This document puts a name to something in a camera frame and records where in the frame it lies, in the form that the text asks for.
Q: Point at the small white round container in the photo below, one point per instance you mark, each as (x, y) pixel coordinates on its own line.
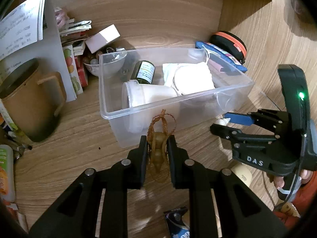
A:
(196, 54)

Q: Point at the bowl of beads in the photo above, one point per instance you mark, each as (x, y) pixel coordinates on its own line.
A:
(91, 64)

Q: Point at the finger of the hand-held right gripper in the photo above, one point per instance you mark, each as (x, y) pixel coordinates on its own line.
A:
(239, 118)
(223, 131)

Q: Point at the small white figurine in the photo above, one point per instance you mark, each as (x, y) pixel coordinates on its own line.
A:
(223, 122)

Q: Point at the green orange tube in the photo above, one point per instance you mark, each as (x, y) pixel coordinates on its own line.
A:
(6, 173)

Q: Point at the brown gourd pendant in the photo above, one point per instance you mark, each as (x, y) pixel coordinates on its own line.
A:
(157, 151)

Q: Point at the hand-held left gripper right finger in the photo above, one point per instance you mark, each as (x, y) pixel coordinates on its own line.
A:
(173, 163)

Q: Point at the black pens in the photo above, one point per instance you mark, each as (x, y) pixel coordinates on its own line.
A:
(18, 145)

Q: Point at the pile of packets and papers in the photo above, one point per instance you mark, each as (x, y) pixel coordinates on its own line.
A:
(73, 28)

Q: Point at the white cardboard box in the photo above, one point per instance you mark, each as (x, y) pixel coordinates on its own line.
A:
(102, 38)

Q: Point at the red box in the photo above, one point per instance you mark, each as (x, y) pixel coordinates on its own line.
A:
(82, 73)

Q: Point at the dark green bottle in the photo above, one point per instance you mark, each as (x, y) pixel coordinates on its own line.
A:
(143, 72)

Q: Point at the white printed paper sheet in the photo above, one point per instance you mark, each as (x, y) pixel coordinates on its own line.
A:
(19, 22)

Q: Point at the clear plastic bin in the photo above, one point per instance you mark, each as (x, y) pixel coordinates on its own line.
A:
(118, 119)

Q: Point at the black round case orange zipper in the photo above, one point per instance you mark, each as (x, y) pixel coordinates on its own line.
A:
(230, 41)

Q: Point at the white cloth bundle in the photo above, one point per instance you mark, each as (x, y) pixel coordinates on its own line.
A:
(193, 84)

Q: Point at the open white booklet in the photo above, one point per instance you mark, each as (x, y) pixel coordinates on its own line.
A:
(53, 37)

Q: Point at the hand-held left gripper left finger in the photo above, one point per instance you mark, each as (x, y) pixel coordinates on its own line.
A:
(141, 163)

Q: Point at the blue zipper pouch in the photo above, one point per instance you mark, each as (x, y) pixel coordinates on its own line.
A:
(230, 60)

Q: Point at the blue snack packet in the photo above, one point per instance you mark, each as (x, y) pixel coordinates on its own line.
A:
(177, 222)

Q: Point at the person's right hand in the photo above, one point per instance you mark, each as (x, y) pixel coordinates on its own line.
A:
(278, 182)

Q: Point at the wooden desktop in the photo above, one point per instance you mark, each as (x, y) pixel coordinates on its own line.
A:
(74, 133)

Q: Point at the cream cylinder bottle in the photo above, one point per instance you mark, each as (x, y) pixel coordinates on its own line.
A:
(148, 95)

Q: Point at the fruit printed book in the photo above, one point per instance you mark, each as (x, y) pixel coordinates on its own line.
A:
(71, 72)

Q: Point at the small cream bottle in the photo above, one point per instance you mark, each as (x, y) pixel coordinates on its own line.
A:
(244, 177)

